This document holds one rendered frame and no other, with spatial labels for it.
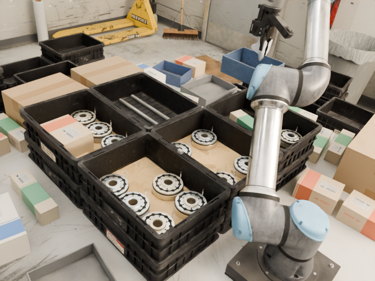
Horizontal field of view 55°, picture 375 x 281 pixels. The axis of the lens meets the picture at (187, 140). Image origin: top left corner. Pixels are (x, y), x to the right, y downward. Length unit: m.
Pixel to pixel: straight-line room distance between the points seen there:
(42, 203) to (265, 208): 0.73
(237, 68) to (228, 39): 3.30
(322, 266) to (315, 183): 0.37
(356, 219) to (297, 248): 0.44
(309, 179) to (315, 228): 0.50
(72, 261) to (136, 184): 0.31
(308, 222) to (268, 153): 0.21
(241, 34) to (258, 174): 3.66
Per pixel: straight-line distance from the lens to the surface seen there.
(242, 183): 1.15
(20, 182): 1.40
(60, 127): 1.39
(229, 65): 1.45
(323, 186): 1.50
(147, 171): 1.29
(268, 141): 1.06
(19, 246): 1.22
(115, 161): 1.26
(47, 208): 1.28
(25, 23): 4.58
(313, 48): 1.24
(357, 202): 1.50
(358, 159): 1.56
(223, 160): 1.38
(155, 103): 1.69
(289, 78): 1.13
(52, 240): 1.27
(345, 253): 1.40
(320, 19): 1.30
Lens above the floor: 1.67
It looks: 35 degrees down
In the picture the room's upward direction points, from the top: 7 degrees clockwise
